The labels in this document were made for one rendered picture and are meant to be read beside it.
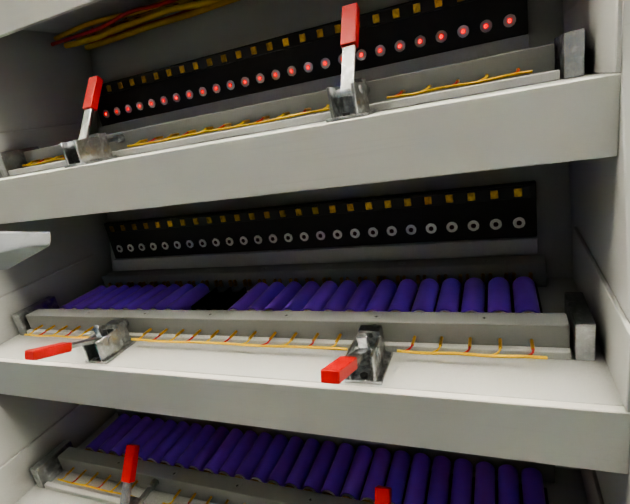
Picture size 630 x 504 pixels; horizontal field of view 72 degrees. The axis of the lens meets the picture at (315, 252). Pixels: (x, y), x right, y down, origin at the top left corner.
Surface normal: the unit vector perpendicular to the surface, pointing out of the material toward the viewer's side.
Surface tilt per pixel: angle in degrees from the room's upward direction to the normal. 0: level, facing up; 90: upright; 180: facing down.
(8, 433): 90
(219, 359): 16
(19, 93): 90
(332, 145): 106
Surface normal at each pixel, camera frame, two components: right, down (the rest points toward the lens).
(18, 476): 0.92, -0.04
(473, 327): -0.35, 0.35
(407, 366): -0.18, -0.93
